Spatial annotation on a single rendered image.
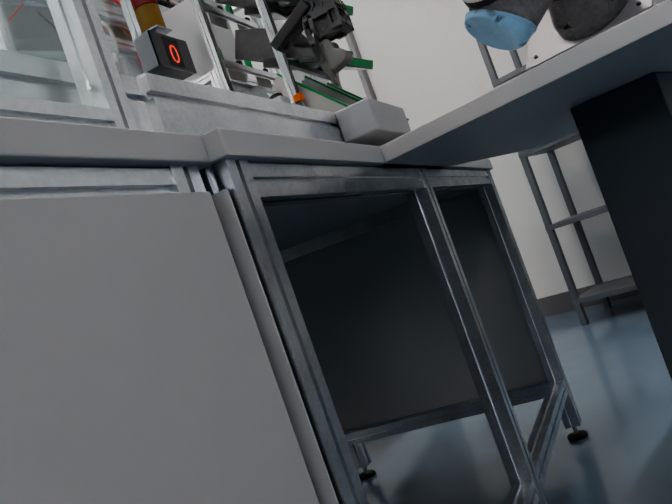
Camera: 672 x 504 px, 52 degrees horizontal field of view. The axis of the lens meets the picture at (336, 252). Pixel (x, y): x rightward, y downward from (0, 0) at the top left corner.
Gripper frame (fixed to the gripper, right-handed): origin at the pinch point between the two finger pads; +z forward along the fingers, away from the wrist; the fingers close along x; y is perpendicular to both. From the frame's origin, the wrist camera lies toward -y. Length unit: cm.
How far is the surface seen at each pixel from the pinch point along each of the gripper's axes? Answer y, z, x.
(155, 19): -23.2, -20.8, -20.1
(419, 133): 20.2, 21.8, -27.8
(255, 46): -24.5, -23.7, 23.6
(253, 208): 11, 29, -71
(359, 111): 9.2, 12.5, -18.6
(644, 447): 27, 107, 54
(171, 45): -22.6, -15.2, -18.7
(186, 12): -85, -82, 105
